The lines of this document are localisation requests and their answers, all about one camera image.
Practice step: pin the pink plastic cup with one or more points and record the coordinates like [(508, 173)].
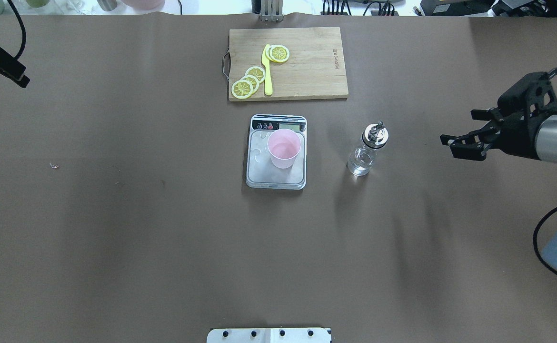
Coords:
[(284, 146)]

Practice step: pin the yellow plastic knife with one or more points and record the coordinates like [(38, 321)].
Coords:
[(268, 86)]

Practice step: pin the glass sauce bottle metal spout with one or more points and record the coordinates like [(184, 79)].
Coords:
[(363, 156)]

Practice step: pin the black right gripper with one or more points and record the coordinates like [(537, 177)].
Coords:
[(521, 140)]

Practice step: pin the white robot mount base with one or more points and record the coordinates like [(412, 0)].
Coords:
[(270, 335)]

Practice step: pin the digital kitchen scale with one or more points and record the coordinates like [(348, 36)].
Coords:
[(260, 172)]

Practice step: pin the bamboo cutting board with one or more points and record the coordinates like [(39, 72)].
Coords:
[(315, 68)]

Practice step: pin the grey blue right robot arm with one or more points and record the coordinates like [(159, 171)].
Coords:
[(544, 237)]

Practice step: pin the lemon slice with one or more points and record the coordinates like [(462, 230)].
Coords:
[(267, 53), (257, 72), (279, 53), (242, 89), (253, 81)]

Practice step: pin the aluminium frame post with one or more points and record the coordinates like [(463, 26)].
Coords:
[(271, 11)]

